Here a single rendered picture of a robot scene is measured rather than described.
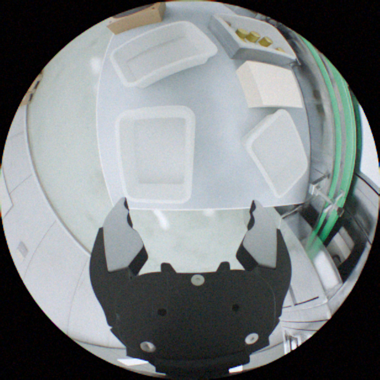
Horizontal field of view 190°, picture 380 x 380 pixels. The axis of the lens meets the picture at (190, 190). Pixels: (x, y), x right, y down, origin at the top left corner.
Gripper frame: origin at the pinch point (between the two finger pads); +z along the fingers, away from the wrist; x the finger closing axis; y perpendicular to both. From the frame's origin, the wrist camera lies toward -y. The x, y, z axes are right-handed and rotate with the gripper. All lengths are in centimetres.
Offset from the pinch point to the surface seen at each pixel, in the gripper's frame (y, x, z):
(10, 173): -17, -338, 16
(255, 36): -41.5, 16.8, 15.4
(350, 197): 1, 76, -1
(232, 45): -32.5, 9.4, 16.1
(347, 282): 20, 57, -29
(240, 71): -24.6, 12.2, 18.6
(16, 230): 74, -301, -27
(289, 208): 22, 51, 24
